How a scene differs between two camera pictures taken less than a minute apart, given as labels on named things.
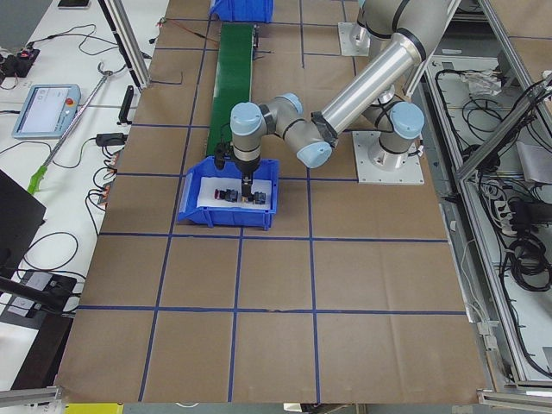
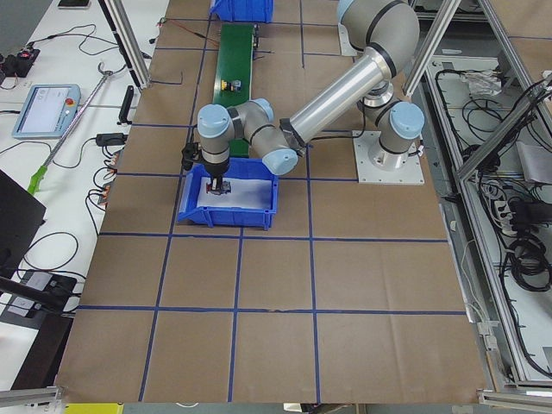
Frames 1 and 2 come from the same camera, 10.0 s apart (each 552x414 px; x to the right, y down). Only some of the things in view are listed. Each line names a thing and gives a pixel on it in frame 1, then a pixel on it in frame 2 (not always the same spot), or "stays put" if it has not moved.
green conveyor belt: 232,81 stays put
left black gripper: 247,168 → 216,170
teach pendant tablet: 47,111 stays put
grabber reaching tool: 34,185 stays put
